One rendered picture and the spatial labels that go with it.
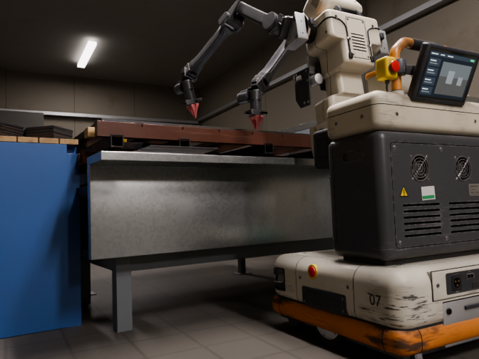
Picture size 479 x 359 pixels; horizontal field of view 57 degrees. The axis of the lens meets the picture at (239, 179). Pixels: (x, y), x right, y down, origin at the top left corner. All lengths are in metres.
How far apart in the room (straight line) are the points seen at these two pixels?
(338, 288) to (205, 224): 0.67
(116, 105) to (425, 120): 8.40
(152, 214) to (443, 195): 1.05
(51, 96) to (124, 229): 7.76
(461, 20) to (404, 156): 3.63
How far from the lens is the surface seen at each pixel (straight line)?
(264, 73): 2.29
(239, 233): 1.95
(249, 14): 2.15
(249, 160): 1.80
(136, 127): 1.82
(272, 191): 2.06
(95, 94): 9.51
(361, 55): 1.87
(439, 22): 5.13
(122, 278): 1.84
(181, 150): 1.74
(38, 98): 9.35
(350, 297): 1.43
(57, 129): 2.05
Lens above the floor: 0.47
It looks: 4 degrees up
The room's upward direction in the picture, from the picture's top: 2 degrees counter-clockwise
